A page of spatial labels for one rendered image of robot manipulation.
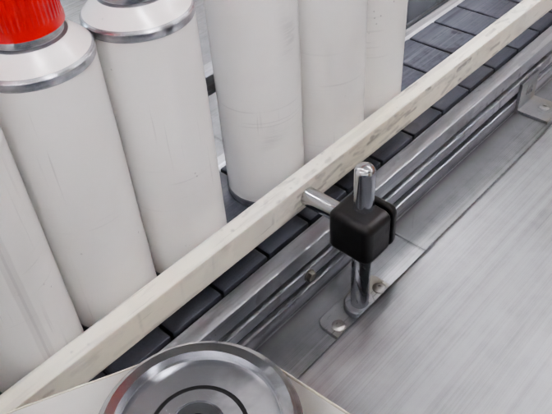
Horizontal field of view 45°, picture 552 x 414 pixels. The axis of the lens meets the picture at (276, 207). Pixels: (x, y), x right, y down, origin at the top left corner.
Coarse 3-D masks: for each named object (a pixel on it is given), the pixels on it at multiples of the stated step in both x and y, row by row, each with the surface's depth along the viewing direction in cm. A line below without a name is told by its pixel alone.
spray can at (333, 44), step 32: (320, 0) 37; (352, 0) 38; (320, 32) 39; (352, 32) 39; (320, 64) 40; (352, 64) 41; (320, 96) 41; (352, 96) 42; (320, 128) 43; (352, 128) 44
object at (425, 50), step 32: (480, 0) 63; (512, 0) 63; (448, 32) 59; (480, 32) 59; (416, 64) 56; (448, 96) 52; (416, 128) 49; (384, 160) 47; (224, 192) 45; (288, 224) 42; (256, 256) 40; (224, 288) 39; (192, 320) 37; (128, 352) 36
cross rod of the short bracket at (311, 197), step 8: (304, 192) 40; (312, 192) 40; (320, 192) 40; (304, 200) 40; (312, 200) 40; (320, 200) 39; (328, 200) 39; (336, 200) 39; (312, 208) 40; (320, 208) 39; (328, 208) 39; (328, 216) 39
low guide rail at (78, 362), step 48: (528, 0) 55; (480, 48) 50; (432, 96) 48; (336, 144) 42; (288, 192) 39; (240, 240) 37; (144, 288) 34; (192, 288) 36; (96, 336) 32; (144, 336) 35; (48, 384) 31
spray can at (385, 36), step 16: (368, 0) 42; (384, 0) 42; (400, 0) 42; (368, 16) 42; (384, 16) 42; (400, 16) 43; (368, 32) 43; (384, 32) 43; (400, 32) 44; (368, 48) 44; (384, 48) 44; (400, 48) 45; (368, 64) 45; (384, 64) 45; (400, 64) 46; (368, 80) 46; (384, 80) 46; (400, 80) 47; (368, 96) 46; (384, 96) 47; (368, 112) 47
